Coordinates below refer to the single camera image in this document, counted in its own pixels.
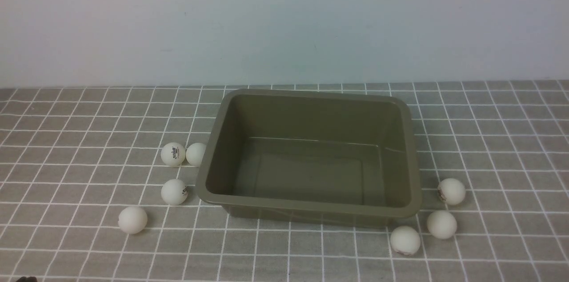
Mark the olive green plastic bin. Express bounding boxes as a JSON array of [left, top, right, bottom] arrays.
[[196, 89, 422, 228]]

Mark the plain white table-tennis ball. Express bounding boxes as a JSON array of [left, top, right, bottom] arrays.
[[186, 142, 207, 167]]

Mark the white ball with logo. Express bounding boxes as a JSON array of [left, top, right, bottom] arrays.
[[160, 142, 186, 167]]

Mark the white ball side logo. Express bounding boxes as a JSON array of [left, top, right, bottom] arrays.
[[160, 179, 188, 205]]

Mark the grey checked tablecloth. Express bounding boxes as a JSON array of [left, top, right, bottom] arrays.
[[0, 80, 569, 282]]

